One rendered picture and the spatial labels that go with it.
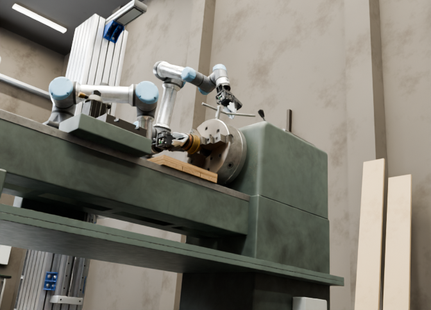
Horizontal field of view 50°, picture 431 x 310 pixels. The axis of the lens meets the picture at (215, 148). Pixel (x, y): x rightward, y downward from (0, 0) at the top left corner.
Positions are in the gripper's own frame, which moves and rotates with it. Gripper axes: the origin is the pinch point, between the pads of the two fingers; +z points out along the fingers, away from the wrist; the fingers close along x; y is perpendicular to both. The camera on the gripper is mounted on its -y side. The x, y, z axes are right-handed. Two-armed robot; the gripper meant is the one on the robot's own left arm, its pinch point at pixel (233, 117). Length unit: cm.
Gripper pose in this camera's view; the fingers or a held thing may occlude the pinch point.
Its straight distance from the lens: 245.8
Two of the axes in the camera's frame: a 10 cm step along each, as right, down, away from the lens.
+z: 1.7, 8.1, -5.6
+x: 6.9, -5.0, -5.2
